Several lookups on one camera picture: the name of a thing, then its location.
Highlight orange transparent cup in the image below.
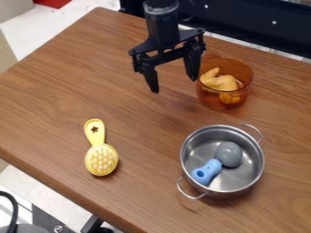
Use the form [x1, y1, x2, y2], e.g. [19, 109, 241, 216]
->
[196, 56, 255, 111]

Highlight toy chicken piece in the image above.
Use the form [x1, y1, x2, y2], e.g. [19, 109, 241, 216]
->
[197, 66, 246, 106]

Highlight blue spoon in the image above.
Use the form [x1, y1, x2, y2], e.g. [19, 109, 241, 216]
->
[189, 140, 245, 187]

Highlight red box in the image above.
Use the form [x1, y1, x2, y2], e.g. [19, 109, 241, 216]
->
[31, 0, 74, 10]

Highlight yellow brush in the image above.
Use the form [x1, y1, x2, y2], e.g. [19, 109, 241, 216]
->
[82, 117, 121, 177]

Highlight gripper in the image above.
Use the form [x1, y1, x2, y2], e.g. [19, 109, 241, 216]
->
[127, 26, 207, 94]

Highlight silver pot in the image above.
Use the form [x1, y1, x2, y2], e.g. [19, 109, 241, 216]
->
[175, 123, 266, 201]

